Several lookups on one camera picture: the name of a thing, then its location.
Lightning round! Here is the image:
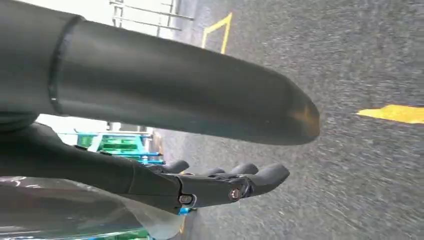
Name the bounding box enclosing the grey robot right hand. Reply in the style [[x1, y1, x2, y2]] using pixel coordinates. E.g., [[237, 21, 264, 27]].
[[0, 0, 321, 216]]

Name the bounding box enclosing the green plastic crate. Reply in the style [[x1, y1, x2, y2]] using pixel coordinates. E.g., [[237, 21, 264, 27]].
[[99, 227, 152, 240], [76, 133, 150, 161]]

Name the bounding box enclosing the yellow floor tape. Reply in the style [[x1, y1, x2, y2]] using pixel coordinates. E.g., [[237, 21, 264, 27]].
[[356, 104, 424, 125], [201, 12, 233, 55]]

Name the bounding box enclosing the grey metal frame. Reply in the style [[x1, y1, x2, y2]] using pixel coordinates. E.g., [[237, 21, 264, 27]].
[[109, 0, 195, 38]]

